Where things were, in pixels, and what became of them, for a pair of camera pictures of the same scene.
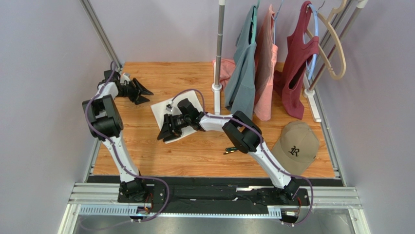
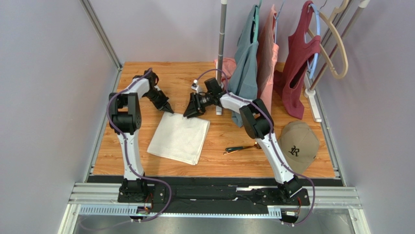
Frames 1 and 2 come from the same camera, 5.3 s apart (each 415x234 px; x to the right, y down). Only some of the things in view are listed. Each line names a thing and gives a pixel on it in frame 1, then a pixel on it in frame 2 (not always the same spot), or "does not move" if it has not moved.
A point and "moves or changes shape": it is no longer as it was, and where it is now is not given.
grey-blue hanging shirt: [240, 83] does not move
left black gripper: [139, 90] -> [166, 106]
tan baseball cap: [296, 147] does not move
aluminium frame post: [106, 40] does not move
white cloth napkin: [159, 109] moves or changes shape
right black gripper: [172, 125] -> [197, 101]
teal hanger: [254, 22] does not move
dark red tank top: [289, 81] does not move
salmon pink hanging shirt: [266, 62] does not move
